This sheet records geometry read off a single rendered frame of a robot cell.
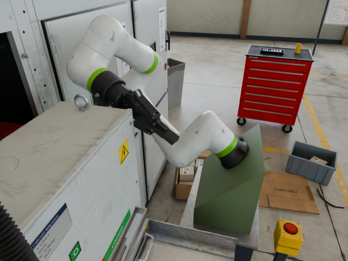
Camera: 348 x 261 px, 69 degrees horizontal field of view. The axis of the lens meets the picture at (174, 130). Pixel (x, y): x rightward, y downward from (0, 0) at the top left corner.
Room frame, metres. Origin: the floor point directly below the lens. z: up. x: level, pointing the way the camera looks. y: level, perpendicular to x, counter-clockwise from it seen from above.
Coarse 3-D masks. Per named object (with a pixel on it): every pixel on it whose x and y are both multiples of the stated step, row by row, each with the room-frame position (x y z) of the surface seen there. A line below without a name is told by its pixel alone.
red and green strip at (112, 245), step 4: (128, 212) 0.51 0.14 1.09; (128, 216) 0.51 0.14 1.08; (124, 220) 0.48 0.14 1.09; (124, 224) 0.48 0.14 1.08; (120, 228) 0.46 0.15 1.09; (120, 232) 0.45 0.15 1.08; (116, 236) 0.43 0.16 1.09; (112, 240) 0.41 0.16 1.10; (116, 240) 0.43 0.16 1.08; (112, 244) 0.41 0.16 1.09; (108, 248) 0.39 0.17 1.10; (112, 248) 0.41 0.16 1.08; (108, 252) 0.39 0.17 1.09; (104, 256) 0.37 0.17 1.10; (108, 256) 0.38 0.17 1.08; (104, 260) 0.37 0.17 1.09
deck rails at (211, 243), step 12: (156, 228) 0.62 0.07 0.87; (168, 228) 0.61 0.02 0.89; (180, 228) 0.60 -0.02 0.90; (192, 228) 0.59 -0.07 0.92; (156, 240) 0.59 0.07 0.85; (168, 240) 0.59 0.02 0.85; (180, 240) 0.59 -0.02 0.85; (192, 240) 0.59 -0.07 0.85; (204, 240) 0.58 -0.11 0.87; (216, 240) 0.56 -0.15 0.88; (216, 252) 0.54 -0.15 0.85; (228, 252) 0.54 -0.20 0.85
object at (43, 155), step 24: (48, 120) 0.55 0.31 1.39; (72, 120) 0.55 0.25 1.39; (96, 120) 0.55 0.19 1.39; (120, 120) 0.54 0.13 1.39; (0, 144) 0.44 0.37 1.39; (24, 144) 0.44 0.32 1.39; (48, 144) 0.44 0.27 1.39; (72, 144) 0.44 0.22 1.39; (96, 144) 0.44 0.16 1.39; (0, 168) 0.37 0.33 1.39; (24, 168) 0.37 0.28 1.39; (48, 168) 0.37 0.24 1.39; (72, 168) 0.36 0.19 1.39; (0, 192) 0.30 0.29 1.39; (24, 192) 0.30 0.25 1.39; (48, 192) 0.30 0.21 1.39; (24, 216) 0.25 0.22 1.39
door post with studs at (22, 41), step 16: (16, 0) 0.76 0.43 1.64; (16, 16) 0.75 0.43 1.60; (16, 32) 0.74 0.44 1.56; (32, 32) 0.79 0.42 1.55; (16, 48) 0.75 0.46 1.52; (32, 48) 0.77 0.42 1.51; (32, 64) 0.75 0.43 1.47; (32, 80) 0.74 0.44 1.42; (32, 96) 0.72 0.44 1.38; (48, 96) 0.78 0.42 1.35
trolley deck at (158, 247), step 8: (144, 248) 0.56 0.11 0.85; (152, 248) 0.56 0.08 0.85; (160, 248) 0.56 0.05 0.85; (168, 248) 0.56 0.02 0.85; (176, 248) 0.56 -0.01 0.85; (184, 248) 0.56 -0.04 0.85; (144, 256) 0.53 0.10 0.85; (152, 256) 0.53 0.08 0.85; (160, 256) 0.53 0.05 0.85; (168, 256) 0.53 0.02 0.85; (176, 256) 0.53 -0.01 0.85; (184, 256) 0.53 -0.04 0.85; (192, 256) 0.53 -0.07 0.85; (200, 256) 0.53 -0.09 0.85; (208, 256) 0.53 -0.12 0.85; (216, 256) 0.53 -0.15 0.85
